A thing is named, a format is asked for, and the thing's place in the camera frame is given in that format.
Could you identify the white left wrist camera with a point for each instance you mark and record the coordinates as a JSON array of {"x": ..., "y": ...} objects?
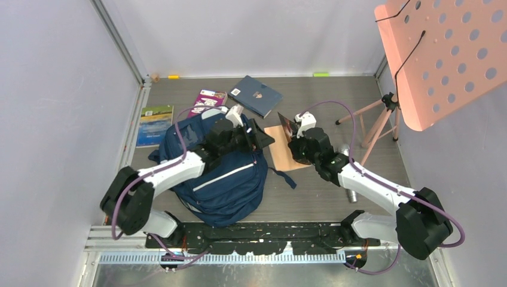
[{"x": 234, "y": 115}]

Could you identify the navy blue backpack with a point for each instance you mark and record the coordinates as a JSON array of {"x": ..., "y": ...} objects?
[{"x": 226, "y": 194}]

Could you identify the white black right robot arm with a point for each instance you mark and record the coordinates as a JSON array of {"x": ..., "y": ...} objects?
[{"x": 415, "y": 219}]

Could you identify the dark blue notebook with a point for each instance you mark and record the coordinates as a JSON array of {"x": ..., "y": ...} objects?
[{"x": 255, "y": 96}]

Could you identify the dark Three Days book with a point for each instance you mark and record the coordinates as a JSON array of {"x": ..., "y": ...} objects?
[{"x": 280, "y": 152}]

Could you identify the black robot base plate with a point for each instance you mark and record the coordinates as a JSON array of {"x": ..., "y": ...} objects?
[{"x": 265, "y": 238}]

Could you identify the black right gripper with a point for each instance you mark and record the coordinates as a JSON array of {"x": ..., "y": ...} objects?
[{"x": 293, "y": 147}]

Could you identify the pink perforated stand board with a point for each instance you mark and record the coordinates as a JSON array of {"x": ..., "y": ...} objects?
[{"x": 442, "y": 55}]

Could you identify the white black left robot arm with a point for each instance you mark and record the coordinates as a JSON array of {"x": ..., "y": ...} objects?
[{"x": 128, "y": 200}]

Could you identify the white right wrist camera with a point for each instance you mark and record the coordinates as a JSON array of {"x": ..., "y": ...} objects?
[{"x": 304, "y": 121}]

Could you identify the purple cartoon book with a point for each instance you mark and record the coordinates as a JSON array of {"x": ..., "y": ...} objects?
[{"x": 207, "y": 98}]

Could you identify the blue green landscape book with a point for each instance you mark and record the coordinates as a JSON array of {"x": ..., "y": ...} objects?
[{"x": 153, "y": 124}]

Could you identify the aluminium frame rail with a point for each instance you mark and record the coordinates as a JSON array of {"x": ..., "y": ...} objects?
[{"x": 115, "y": 35}]

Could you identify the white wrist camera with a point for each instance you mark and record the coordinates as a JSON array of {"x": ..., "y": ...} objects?
[
  {"x": 304, "y": 121},
  {"x": 234, "y": 115}
]

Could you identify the silver metal cylinder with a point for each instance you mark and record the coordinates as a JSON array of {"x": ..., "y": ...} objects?
[{"x": 351, "y": 195}]

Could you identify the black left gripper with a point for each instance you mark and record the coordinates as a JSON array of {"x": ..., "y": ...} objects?
[{"x": 260, "y": 139}]

